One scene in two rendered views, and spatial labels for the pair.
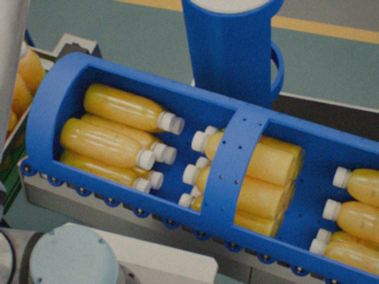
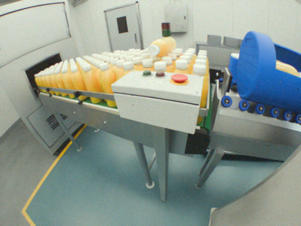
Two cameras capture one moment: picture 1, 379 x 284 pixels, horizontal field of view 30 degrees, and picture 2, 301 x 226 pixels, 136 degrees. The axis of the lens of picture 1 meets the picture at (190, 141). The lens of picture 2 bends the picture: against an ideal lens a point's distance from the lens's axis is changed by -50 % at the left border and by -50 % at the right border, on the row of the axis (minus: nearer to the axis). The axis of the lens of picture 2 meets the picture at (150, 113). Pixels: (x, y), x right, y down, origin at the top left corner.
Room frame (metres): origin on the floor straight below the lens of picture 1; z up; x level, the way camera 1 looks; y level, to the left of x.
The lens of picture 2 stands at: (0.55, 0.71, 1.20)
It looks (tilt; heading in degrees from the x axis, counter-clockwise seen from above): 38 degrees down; 355
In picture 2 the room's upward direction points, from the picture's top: 7 degrees counter-clockwise
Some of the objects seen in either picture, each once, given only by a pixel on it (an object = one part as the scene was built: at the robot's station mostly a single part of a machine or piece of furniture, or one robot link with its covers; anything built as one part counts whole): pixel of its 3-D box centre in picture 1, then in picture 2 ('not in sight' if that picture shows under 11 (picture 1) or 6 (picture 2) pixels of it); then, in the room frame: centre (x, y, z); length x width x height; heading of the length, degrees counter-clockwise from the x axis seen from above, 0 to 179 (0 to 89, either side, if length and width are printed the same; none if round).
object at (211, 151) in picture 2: not in sight; (208, 158); (0.96, 0.24, 0.31); 0.06 x 0.06 x 0.63; 57
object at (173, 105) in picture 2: not in sight; (159, 97); (0.81, 0.66, 1.05); 0.20 x 0.10 x 0.10; 57
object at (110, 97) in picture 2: not in sight; (66, 90); (1.25, 1.18, 0.96); 1.60 x 0.01 x 0.03; 57
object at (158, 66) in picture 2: not in sight; (160, 65); (0.94, 0.63, 1.09); 0.04 x 0.04 x 0.02
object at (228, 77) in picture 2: not in sight; (226, 84); (0.94, 0.33, 0.99); 0.10 x 0.02 x 0.12; 147
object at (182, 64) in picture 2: not in sight; (181, 63); (0.93, 0.55, 1.09); 0.04 x 0.04 x 0.02
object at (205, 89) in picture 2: not in sight; (196, 97); (0.87, 0.52, 0.99); 0.07 x 0.07 x 0.19
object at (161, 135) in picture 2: not in sight; (163, 181); (0.81, 0.66, 0.50); 0.04 x 0.04 x 1.00; 57
